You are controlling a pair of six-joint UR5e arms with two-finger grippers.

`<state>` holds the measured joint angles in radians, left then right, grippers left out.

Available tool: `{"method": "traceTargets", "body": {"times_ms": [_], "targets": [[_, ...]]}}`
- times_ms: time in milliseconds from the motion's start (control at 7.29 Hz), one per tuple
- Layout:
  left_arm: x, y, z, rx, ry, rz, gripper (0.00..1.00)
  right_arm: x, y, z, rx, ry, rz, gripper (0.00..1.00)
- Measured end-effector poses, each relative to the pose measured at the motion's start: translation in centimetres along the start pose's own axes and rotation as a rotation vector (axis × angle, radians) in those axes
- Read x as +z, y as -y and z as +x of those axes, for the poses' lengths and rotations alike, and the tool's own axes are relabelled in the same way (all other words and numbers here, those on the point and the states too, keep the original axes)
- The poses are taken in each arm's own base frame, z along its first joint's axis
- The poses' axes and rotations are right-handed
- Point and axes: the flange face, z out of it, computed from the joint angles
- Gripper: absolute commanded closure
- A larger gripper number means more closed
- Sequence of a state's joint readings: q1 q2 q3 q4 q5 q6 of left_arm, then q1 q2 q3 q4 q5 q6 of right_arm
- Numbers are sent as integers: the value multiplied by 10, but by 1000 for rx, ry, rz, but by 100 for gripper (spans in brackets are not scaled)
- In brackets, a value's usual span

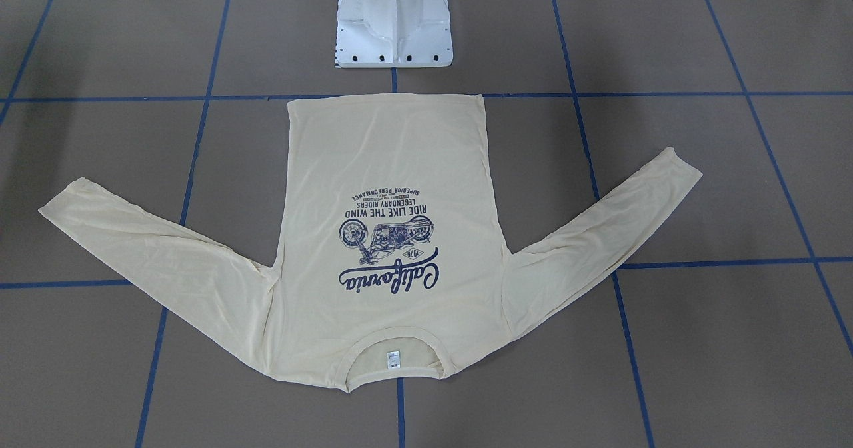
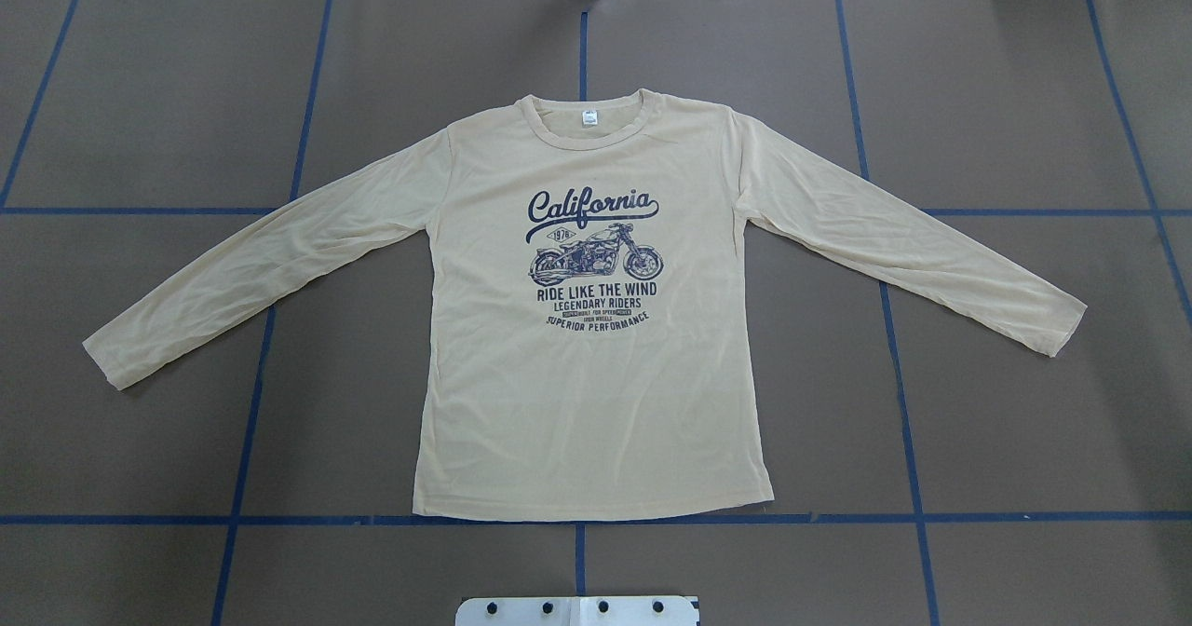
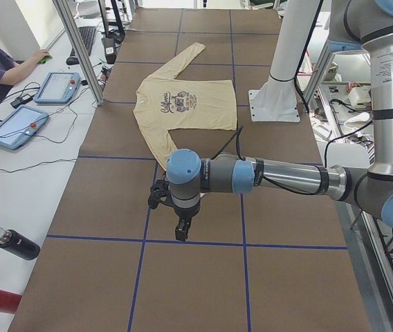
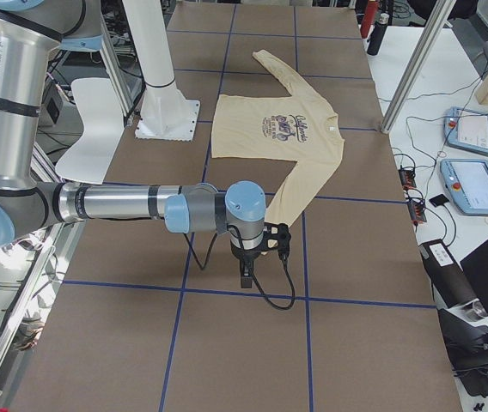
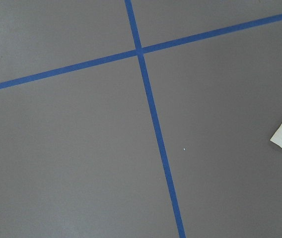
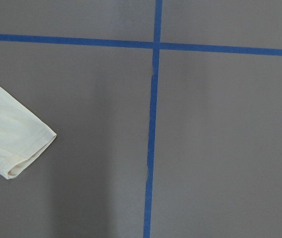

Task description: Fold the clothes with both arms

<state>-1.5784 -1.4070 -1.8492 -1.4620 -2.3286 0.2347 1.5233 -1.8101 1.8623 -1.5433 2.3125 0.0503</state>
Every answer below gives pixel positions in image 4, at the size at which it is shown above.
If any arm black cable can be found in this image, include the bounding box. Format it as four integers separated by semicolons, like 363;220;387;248
183;225;297;311

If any aluminium frame post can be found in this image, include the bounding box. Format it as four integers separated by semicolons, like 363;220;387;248
381;0;455;134

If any black water bottle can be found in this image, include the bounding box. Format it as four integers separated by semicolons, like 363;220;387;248
366;13;390;56

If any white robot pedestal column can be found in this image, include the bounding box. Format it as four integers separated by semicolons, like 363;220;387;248
123;0;200;142

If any far blue teach pendant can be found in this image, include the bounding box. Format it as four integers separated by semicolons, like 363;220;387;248
443;106;488;156

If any near blue teach pendant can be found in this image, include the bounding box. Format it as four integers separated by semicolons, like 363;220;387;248
440;159;488;216

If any blue teach pendant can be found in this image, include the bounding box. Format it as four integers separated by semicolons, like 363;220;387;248
440;159;488;216
443;106;488;156

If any red water bottle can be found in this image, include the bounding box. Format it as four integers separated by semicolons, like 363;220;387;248
360;0;378;39

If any white curved plastic sheet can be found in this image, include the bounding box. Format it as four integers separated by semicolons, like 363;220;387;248
55;77;125;184

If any cream long-sleeve printed shirt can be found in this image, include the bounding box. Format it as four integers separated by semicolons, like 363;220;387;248
211;50;345;225

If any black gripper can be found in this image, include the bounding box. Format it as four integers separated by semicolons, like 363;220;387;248
230;222;290;288

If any orange terminal block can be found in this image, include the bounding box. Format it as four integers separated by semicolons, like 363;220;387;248
398;167;427;227

